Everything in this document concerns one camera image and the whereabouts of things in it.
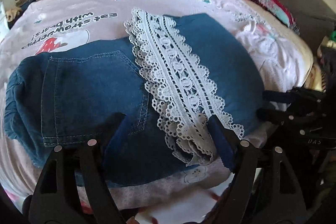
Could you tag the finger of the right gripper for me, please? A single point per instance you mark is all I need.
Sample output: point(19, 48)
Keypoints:
point(279, 97)

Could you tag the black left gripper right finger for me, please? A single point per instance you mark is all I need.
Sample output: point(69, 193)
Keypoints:
point(264, 188)

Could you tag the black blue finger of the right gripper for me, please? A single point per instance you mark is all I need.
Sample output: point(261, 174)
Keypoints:
point(273, 116)

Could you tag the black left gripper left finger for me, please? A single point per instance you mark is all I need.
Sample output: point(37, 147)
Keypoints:
point(72, 187)

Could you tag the blue denim pants lace trim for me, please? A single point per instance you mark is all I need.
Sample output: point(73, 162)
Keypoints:
point(147, 97)

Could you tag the colourful floral pillow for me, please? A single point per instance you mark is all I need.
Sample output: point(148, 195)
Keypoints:
point(277, 9)

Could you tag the pink strawberry bear bedsheet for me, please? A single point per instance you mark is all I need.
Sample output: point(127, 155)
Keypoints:
point(282, 58)

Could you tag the pile of clothes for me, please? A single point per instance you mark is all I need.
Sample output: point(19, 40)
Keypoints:
point(20, 6)

